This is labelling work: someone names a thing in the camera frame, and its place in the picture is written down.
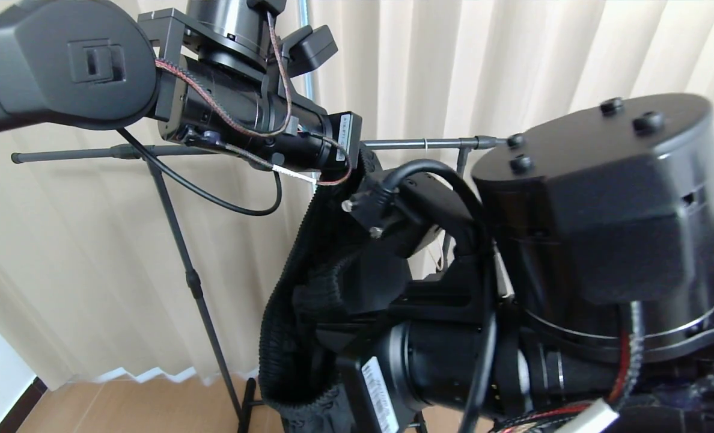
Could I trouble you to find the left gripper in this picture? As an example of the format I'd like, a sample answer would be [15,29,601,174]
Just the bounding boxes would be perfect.
[261,93,364,175]

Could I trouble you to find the beige curtain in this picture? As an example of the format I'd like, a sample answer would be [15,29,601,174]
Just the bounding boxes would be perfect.
[0,0,714,388]

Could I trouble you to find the black shorts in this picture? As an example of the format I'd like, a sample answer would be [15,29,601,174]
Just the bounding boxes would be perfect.
[258,147,430,433]

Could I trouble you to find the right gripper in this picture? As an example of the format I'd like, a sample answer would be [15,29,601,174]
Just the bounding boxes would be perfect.
[316,318,517,433]

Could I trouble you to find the black clothes rack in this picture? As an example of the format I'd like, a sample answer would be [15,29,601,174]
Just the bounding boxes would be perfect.
[11,135,508,433]

